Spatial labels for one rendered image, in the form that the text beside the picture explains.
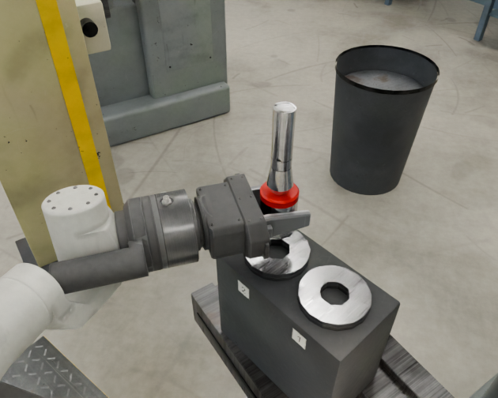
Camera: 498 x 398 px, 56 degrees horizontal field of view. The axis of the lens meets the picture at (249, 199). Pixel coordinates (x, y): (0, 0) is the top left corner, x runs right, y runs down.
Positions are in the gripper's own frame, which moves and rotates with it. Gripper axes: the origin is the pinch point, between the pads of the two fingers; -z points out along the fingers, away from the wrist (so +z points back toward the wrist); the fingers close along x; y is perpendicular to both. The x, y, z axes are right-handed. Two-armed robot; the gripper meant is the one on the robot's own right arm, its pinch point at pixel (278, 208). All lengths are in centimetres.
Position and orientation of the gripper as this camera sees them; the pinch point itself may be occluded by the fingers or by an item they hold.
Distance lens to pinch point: 58.2
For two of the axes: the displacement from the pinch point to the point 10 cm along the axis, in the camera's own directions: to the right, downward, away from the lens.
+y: 0.0, -7.5, -6.6
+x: 2.8, 6.3, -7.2
